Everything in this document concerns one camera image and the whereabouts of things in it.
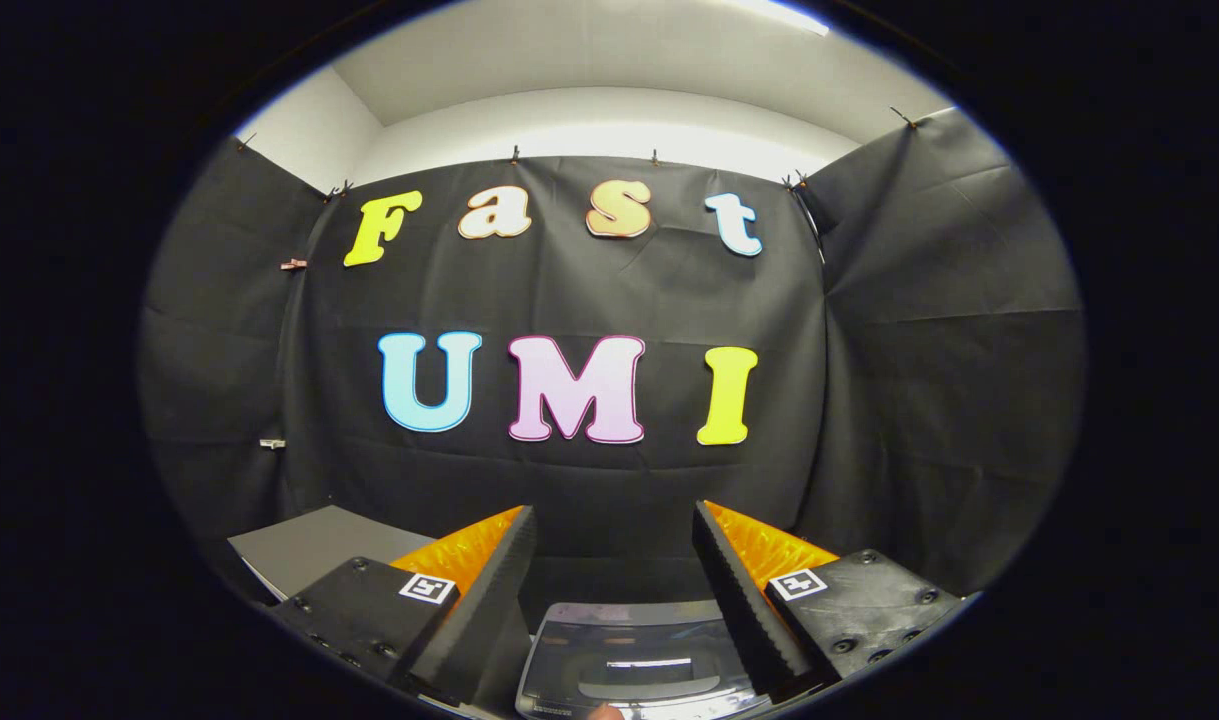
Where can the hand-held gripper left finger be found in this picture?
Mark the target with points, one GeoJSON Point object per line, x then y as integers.
{"type": "Point", "coordinates": [489, 595]}

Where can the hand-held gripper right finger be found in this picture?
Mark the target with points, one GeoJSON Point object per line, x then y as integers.
{"type": "Point", "coordinates": [744, 600]}

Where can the grey washing machine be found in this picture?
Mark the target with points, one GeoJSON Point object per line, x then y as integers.
{"type": "Point", "coordinates": [619, 582]}

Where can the black backdrop cloth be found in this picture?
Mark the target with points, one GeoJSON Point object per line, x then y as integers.
{"type": "Point", "coordinates": [619, 290]}

